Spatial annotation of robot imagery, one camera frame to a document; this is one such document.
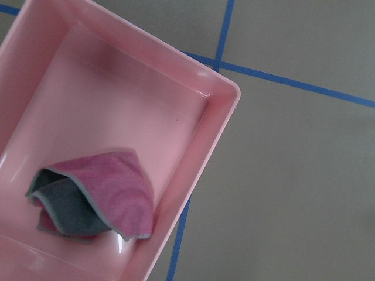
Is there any pink grey cloth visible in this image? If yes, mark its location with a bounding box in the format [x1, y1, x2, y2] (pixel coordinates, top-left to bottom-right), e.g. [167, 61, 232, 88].
[25, 150, 154, 241]

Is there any pink plastic bin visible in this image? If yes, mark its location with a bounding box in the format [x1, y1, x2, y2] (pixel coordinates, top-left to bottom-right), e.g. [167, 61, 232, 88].
[1, 1, 240, 280]

